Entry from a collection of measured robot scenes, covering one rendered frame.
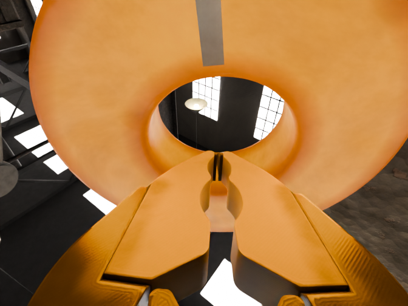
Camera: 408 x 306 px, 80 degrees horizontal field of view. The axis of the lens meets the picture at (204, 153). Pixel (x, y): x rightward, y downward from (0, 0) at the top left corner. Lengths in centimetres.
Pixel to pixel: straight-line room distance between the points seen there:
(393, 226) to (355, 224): 6
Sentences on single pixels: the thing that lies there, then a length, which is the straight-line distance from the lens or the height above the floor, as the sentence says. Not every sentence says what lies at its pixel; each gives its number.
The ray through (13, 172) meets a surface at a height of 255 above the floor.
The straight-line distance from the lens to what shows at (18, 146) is 1264.
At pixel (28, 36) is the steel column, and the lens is 868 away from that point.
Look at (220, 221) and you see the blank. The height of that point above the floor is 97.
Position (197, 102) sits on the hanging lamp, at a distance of 692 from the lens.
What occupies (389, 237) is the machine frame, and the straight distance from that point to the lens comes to 54.
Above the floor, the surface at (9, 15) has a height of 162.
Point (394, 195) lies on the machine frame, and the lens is 48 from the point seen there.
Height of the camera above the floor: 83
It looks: 42 degrees up
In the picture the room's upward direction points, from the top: 178 degrees counter-clockwise
